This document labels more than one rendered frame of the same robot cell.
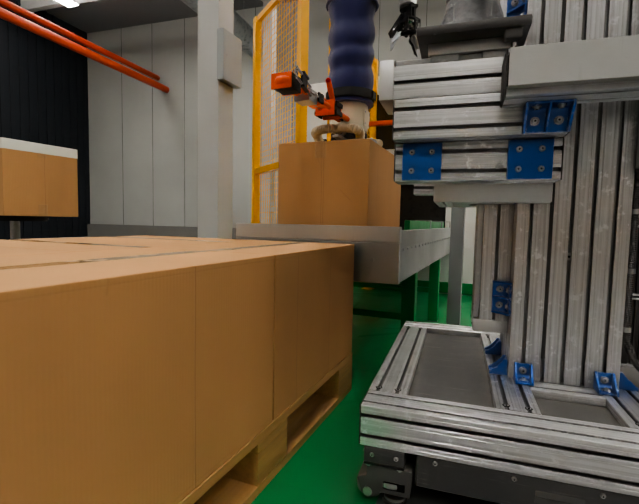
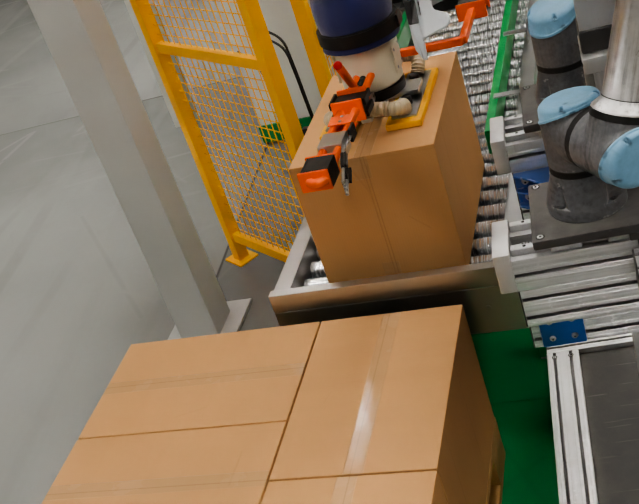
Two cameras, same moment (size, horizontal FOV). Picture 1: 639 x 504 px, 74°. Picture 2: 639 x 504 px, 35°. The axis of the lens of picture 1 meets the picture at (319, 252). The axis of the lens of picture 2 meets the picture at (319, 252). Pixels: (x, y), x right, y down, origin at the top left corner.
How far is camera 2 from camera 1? 1.62 m
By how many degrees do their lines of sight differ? 25
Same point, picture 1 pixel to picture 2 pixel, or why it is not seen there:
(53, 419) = not seen: outside the picture
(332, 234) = (422, 287)
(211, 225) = (152, 212)
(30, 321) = not seen: outside the picture
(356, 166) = (424, 182)
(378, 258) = (496, 304)
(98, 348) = not seen: outside the picture
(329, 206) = (399, 238)
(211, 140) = (92, 78)
